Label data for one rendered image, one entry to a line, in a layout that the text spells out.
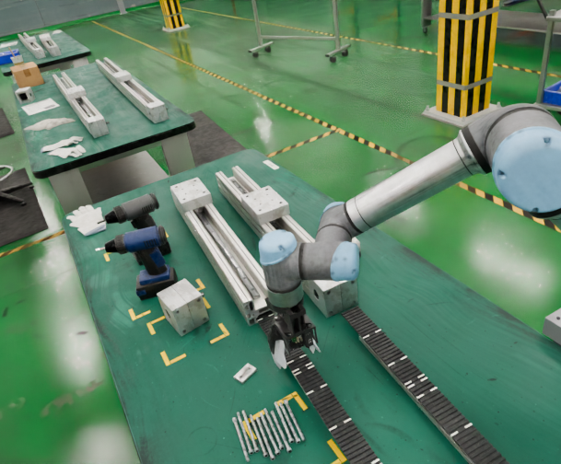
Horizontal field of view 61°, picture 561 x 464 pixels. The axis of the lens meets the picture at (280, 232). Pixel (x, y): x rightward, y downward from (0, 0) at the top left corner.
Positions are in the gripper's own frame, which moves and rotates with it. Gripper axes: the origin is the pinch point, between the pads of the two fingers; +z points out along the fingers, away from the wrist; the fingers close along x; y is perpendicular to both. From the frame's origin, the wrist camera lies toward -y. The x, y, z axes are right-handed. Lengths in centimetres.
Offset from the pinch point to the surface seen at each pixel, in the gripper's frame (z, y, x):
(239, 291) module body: -5.4, -23.4, -4.1
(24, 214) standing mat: 80, -320, -96
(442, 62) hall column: 34, -247, 258
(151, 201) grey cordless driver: -17, -68, -15
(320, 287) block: -6.3, -11.3, 14.0
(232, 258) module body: -2.6, -42.9, 0.3
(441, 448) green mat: 3.1, 34.1, 14.7
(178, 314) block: -4.4, -25.6, -21.2
